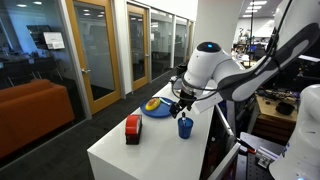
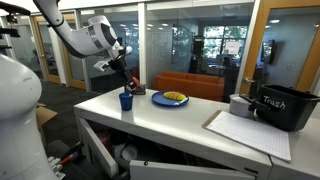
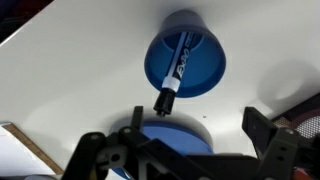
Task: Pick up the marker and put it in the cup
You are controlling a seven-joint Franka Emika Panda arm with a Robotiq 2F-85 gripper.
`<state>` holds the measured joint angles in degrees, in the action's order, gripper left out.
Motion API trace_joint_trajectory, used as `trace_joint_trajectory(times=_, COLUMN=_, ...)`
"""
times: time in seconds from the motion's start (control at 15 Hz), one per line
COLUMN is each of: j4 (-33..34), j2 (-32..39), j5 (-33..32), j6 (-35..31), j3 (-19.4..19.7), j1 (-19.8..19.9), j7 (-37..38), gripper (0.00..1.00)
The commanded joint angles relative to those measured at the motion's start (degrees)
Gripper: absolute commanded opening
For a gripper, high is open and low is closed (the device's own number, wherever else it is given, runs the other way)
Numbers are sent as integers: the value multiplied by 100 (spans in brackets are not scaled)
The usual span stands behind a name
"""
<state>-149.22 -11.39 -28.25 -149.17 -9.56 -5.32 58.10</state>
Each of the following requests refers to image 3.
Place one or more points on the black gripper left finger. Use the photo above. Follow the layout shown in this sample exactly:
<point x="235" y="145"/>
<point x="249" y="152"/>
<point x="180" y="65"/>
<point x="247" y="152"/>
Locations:
<point x="133" y="146"/>

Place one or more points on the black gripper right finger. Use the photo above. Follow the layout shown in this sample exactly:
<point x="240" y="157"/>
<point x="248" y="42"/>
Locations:
<point x="280" y="146"/>

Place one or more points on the blue round plate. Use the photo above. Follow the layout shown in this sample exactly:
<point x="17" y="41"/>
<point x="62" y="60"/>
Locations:
<point x="173" y="136"/>

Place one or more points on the blue plastic cup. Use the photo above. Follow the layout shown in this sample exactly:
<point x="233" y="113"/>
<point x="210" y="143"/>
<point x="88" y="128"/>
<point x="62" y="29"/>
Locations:
<point x="206" y="66"/>

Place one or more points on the white notepad with cardboard edge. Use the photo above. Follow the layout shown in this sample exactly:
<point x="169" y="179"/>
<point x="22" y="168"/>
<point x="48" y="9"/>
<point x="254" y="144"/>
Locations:
<point x="13" y="153"/>

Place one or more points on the black mesh desk organizer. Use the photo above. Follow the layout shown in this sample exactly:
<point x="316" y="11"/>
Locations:
<point x="293" y="115"/>

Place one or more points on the black white Expo marker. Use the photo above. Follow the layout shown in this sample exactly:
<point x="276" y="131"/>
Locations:
<point x="176" y="66"/>

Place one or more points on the red rimmed mesh strainer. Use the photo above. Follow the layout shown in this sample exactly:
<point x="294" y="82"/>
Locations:
<point x="310" y="125"/>

